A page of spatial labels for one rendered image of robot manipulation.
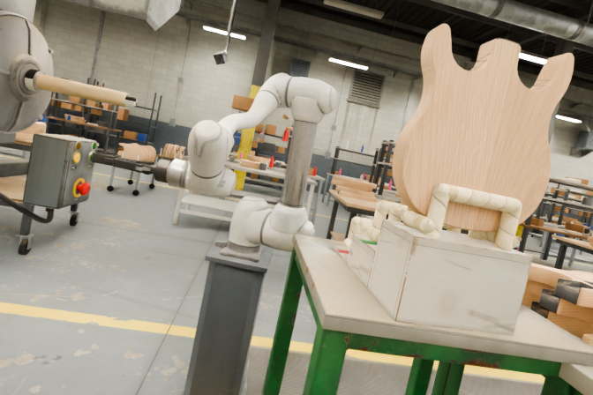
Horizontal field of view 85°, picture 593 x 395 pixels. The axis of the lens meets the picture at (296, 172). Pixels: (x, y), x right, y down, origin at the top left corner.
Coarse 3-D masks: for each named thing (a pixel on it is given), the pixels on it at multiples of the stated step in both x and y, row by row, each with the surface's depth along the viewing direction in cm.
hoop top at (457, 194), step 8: (440, 184) 64; (448, 184) 65; (448, 192) 63; (456, 192) 64; (464, 192) 64; (472, 192) 65; (480, 192) 65; (448, 200) 65; (456, 200) 64; (464, 200) 64; (472, 200) 64; (480, 200) 65; (488, 200) 65; (496, 200) 65; (504, 200) 66; (512, 200) 66; (488, 208) 67; (496, 208) 66; (504, 208) 66; (512, 208) 66
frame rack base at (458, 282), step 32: (384, 224) 75; (384, 256) 72; (416, 256) 62; (448, 256) 63; (480, 256) 65; (512, 256) 66; (384, 288) 69; (416, 288) 63; (448, 288) 64; (480, 288) 65; (512, 288) 66; (416, 320) 64; (448, 320) 65; (480, 320) 66; (512, 320) 67
